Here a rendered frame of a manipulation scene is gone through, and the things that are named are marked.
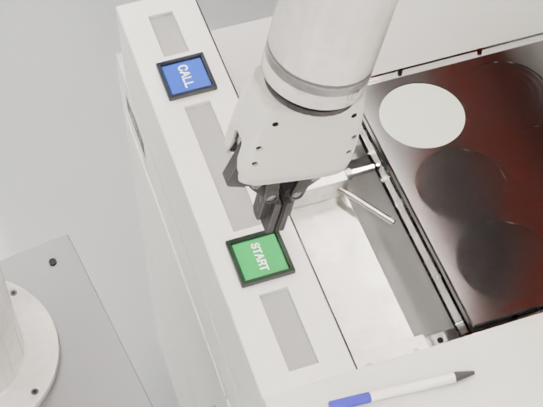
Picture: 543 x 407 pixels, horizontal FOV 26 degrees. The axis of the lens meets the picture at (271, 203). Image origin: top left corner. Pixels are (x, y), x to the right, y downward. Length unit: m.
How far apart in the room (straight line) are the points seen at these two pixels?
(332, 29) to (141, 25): 0.60
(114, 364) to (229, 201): 0.21
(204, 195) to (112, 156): 1.30
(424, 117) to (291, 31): 0.56
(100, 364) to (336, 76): 0.50
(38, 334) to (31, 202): 1.23
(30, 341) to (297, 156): 0.43
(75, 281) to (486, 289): 0.44
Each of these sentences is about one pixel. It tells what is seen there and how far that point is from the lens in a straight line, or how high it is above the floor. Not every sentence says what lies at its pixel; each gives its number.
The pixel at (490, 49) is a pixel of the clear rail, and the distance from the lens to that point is 1.47.
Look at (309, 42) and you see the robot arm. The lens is 0.84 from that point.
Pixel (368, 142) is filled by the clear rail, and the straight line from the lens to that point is 1.35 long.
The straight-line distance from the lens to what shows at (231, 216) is 1.22.
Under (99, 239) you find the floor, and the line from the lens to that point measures 2.39.
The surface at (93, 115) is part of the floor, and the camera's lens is 2.60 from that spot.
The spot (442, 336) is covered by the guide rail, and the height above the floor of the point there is 0.85.
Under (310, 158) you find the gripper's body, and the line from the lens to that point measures 0.95.
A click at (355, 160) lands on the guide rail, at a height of 0.85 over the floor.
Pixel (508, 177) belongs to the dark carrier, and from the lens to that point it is 1.34.
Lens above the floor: 1.94
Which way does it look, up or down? 53 degrees down
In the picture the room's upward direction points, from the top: straight up
